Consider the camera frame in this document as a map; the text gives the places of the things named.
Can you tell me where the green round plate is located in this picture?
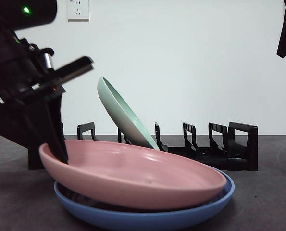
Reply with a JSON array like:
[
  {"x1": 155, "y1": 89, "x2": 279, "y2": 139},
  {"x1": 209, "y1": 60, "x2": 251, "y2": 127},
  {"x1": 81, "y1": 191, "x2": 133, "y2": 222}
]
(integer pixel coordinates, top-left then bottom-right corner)
[{"x1": 97, "y1": 77, "x2": 161, "y2": 151}]

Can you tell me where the blue round plate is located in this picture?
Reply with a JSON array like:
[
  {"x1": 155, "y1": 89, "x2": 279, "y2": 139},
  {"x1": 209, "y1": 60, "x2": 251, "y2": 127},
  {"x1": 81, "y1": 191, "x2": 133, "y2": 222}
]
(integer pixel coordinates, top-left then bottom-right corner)
[{"x1": 53, "y1": 167, "x2": 236, "y2": 231}]

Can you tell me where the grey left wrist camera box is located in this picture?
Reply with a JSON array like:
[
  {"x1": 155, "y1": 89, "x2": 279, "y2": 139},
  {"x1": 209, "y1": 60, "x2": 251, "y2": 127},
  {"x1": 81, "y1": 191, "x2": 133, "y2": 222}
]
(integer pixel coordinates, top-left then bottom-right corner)
[{"x1": 38, "y1": 47, "x2": 55, "y2": 72}]

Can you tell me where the pink round plate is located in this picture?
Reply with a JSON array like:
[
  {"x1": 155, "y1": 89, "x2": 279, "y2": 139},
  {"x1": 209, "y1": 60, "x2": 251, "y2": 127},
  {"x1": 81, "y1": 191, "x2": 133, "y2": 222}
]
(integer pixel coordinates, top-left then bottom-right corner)
[{"x1": 38, "y1": 140, "x2": 228, "y2": 210}]

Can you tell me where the black plastic dish rack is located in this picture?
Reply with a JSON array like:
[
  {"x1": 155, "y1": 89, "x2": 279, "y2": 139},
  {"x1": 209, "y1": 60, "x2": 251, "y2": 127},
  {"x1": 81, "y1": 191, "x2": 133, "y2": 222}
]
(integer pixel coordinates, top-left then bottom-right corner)
[{"x1": 28, "y1": 121, "x2": 259, "y2": 172}]

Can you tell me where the white wall socket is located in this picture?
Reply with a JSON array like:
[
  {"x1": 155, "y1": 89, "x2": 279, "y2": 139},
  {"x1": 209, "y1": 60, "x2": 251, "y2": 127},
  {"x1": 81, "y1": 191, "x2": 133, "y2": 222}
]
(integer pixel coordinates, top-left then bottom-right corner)
[{"x1": 67, "y1": 0, "x2": 90, "y2": 22}]

